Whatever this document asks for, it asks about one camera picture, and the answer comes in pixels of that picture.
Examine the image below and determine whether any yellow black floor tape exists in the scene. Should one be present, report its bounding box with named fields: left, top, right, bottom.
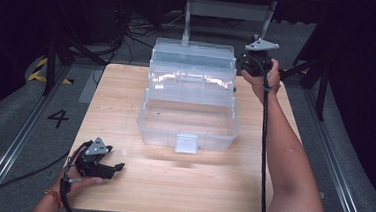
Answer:
left=26, top=56, right=77, bottom=86

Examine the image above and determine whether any bundle of black floor cables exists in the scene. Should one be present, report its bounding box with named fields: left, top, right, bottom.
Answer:
left=111, top=5, right=191, bottom=54

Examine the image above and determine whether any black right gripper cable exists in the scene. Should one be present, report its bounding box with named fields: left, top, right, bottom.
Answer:
left=237, top=54, right=281, bottom=212

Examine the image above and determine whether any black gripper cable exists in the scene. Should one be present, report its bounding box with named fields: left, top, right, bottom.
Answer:
left=0, top=133, right=94, bottom=212
left=237, top=54, right=281, bottom=212

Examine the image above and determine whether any grey metal frame stand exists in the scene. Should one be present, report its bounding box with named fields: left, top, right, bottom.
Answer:
left=181, top=0, right=279, bottom=54

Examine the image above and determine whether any person's left hand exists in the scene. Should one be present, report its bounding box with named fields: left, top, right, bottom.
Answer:
left=51, top=164, right=106, bottom=201

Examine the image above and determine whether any black tripod stand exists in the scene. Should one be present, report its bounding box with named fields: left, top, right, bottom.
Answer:
left=40, top=30, right=111, bottom=101
left=275, top=53, right=332, bottom=123

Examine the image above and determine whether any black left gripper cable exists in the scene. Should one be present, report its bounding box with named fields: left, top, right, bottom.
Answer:
left=0, top=133, right=94, bottom=212

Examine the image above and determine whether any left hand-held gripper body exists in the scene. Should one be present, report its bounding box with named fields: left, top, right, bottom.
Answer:
left=73, top=134, right=115, bottom=181

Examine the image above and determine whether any person's right hand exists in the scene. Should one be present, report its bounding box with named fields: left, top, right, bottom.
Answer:
left=238, top=56, right=283, bottom=105

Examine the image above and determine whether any orange bracelet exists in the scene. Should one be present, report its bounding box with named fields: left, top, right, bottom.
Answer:
left=43, top=188, right=66, bottom=210

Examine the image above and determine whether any clear plastic storage box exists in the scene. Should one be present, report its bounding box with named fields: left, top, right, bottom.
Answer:
left=135, top=36, right=247, bottom=158

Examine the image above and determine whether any metal floor rail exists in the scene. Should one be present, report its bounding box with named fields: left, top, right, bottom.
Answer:
left=0, top=60, right=74, bottom=212
left=278, top=86, right=376, bottom=212

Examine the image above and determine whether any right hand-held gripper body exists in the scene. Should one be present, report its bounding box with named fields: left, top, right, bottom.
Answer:
left=238, top=37, right=281, bottom=79

